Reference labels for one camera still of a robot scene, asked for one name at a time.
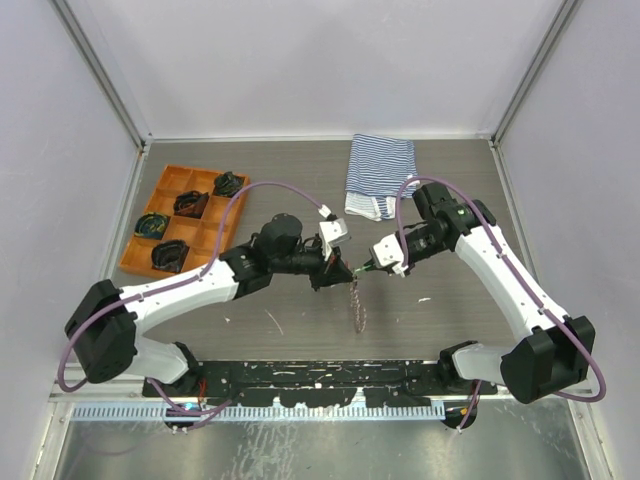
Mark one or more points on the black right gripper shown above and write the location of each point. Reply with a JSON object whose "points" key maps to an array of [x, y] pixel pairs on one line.
{"points": [[381, 268]]}

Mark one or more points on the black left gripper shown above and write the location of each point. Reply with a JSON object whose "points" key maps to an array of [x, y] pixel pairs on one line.
{"points": [[329, 272]]}

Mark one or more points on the green key tag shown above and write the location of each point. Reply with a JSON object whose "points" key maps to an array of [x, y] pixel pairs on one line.
{"points": [[362, 270]]}

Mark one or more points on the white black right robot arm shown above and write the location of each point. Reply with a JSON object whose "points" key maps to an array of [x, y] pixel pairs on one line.
{"points": [[552, 350]]}

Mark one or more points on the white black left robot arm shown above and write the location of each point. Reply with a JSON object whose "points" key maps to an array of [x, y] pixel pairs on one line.
{"points": [[107, 331]]}

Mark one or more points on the striped blue white cloth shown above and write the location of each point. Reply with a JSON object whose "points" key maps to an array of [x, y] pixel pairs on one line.
{"points": [[377, 168]]}

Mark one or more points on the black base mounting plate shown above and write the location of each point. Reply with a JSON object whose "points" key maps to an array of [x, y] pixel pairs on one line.
{"points": [[320, 385]]}

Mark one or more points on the orange compartment tray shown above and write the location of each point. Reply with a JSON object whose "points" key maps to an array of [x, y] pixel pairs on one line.
{"points": [[187, 243]]}

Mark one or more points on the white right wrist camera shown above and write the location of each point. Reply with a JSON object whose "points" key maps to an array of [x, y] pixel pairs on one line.
{"points": [[387, 256]]}

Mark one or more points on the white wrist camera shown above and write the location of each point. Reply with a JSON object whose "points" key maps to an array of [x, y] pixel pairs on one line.
{"points": [[332, 231], [387, 256]]}

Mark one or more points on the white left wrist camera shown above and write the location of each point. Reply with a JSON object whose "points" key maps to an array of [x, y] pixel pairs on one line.
{"points": [[332, 231]]}

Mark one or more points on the dark rolled cable brown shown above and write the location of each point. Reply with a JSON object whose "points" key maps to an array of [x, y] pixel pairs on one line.
{"points": [[190, 204]]}

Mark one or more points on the dark rolled cable blue yellow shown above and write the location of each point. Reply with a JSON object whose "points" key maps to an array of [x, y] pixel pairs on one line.
{"points": [[151, 226]]}

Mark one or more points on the white slotted cable duct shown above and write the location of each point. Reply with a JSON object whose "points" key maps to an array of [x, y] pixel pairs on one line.
{"points": [[157, 411]]}

